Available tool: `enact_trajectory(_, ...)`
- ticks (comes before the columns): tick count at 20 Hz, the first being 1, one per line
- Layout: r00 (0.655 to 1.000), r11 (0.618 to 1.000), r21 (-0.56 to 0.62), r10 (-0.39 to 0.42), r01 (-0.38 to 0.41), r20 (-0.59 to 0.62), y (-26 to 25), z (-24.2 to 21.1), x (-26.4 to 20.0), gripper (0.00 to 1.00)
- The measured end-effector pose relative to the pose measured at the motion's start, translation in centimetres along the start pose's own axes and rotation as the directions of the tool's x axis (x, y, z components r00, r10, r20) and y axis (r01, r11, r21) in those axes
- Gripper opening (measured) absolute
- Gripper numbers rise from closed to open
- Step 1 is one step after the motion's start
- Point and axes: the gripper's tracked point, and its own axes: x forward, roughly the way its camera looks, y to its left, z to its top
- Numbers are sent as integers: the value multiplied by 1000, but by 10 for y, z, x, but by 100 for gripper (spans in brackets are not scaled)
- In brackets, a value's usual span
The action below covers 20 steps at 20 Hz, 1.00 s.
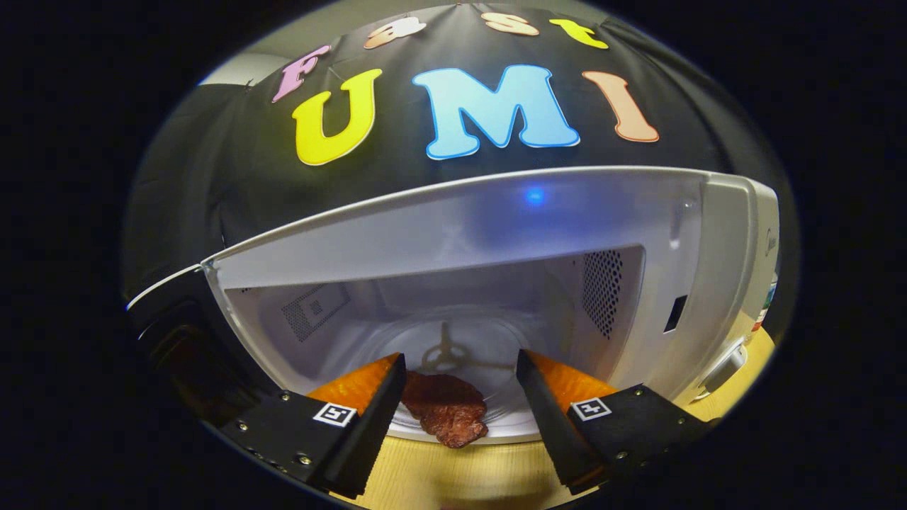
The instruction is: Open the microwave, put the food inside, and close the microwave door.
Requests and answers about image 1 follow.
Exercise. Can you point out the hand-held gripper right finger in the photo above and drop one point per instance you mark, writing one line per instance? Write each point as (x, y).
(556, 432)

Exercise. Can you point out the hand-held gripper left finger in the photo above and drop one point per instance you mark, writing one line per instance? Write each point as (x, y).
(368, 432)

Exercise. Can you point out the red-brown meat slice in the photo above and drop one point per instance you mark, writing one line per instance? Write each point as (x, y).
(446, 411)

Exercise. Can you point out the white toaster oven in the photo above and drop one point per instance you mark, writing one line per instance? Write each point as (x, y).
(496, 219)

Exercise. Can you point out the glass turntable plate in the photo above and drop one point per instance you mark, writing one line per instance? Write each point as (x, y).
(496, 397)

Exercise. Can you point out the clear plastic water bottle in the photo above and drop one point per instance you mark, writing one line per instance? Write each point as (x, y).
(767, 304)

